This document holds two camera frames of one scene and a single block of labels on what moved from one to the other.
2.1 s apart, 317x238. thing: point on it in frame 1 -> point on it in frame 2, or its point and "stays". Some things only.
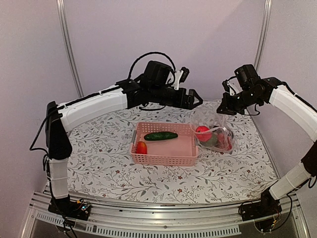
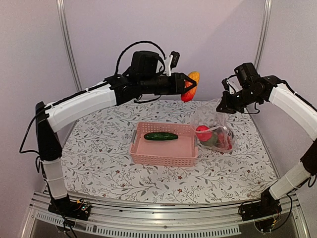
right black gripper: x=227 y=107 stays
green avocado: x=211 y=142 stays
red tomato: x=203 y=133 stays
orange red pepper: x=141 y=148 -> x=188 y=96
